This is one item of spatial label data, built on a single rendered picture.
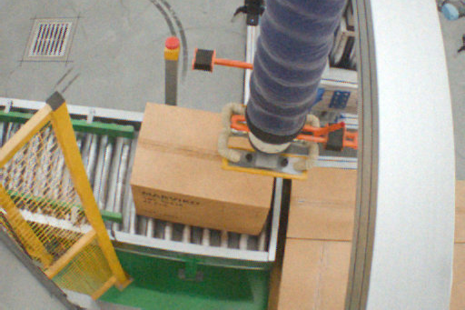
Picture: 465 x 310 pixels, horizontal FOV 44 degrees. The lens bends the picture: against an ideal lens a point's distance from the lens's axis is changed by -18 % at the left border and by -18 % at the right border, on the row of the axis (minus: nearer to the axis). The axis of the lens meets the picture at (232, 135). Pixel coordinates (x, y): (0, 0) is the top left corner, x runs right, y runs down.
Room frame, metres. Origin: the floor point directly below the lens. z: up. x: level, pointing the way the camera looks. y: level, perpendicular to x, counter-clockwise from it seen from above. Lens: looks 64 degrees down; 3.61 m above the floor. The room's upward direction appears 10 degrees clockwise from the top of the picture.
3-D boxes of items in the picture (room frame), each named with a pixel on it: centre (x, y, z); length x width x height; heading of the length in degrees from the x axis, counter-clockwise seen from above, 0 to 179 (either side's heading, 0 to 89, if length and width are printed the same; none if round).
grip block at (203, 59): (1.47, 0.16, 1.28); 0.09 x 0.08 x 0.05; 2
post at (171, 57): (1.70, 0.34, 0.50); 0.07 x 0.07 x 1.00; 3
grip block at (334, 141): (1.23, -0.39, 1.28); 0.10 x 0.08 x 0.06; 2
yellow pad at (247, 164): (1.12, -0.15, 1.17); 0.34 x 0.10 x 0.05; 92
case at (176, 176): (1.22, 0.10, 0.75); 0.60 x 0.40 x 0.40; 90
